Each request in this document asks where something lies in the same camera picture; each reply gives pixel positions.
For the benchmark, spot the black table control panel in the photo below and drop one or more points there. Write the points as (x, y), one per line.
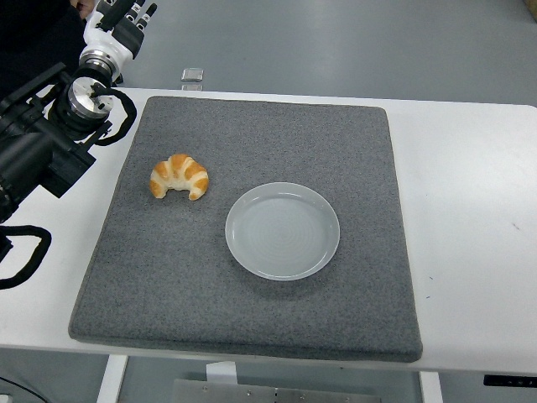
(509, 380)

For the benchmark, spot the brown object at floor edge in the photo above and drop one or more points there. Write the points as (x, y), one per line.
(530, 7)

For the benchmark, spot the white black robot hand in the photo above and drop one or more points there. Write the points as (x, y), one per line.
(113, 42)

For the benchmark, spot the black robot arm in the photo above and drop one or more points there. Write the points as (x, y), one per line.
(29, 147)

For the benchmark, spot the golden croissant bread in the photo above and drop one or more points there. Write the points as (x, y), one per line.
(180, 174)

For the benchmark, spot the person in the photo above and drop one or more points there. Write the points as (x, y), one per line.
(33, 33)

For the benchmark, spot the white table leg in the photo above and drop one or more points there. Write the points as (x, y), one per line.
(431, 388)
(111, 380)

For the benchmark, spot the grey felt mat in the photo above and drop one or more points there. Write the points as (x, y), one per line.
(251, 310)

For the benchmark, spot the silver floor socket box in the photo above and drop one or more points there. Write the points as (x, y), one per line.
(193, 74)

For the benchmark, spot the pale grey round plate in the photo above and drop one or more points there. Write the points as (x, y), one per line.
(283, 233)

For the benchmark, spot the grey metal plate with screws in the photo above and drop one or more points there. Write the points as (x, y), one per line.
(251, 392)

